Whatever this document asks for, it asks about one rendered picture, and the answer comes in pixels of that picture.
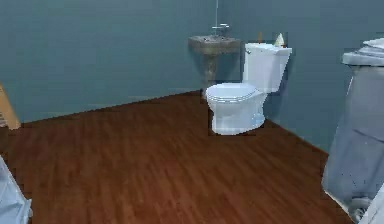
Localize silver sink faucet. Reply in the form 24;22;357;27
211;0;231;37

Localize tan wooden furniture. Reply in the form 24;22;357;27
0;83;22;131

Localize pale cone-shaped object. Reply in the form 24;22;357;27
273;32;286;48

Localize pale blue white object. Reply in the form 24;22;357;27
0;155;34;224

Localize grey stone pedestal sink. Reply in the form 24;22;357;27
187;34;242;88

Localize white toilet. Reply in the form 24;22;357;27
205;42;293;136

